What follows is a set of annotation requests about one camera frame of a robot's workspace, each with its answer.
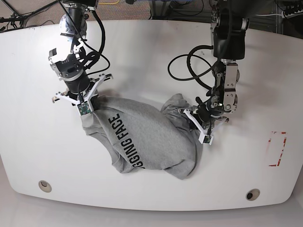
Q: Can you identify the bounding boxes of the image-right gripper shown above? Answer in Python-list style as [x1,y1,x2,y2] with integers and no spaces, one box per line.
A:
[183,105,229,143]

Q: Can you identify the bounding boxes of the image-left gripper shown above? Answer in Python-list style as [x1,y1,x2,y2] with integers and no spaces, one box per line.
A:
[52,73,113,111]

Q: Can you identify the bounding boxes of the grey printed T-shirt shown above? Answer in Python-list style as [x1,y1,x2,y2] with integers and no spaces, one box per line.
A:
[81,94,198,180]

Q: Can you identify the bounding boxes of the red tape rectangle marking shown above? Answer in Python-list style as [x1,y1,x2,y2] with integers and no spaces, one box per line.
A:
[266,131,287,167]

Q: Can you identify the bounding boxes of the black tripod legs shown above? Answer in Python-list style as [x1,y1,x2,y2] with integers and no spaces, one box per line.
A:
[0,0,58,33]

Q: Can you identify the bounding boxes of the white power strip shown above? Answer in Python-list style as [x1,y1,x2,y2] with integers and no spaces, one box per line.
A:
[282,5,303,19]

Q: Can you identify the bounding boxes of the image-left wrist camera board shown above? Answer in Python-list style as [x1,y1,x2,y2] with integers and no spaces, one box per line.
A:
[77,102,91,116]

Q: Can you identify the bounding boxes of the right table cable grommet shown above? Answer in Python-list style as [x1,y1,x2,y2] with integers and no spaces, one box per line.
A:
[246,189,260,201]

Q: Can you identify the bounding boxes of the table cable grommet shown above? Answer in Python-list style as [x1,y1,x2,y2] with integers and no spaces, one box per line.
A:
[246,189,260,201]
[38,181,52,193]

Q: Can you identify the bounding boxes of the left table cable grommet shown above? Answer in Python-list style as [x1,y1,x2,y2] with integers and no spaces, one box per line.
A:
[38,181,52,193]

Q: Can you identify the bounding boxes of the grey metal frame leg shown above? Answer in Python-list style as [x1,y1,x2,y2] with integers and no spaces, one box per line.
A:
[149,0,172,20]

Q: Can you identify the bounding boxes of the white cable on floor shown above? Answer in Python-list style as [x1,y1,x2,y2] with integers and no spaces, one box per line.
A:
[252,11,284,18]

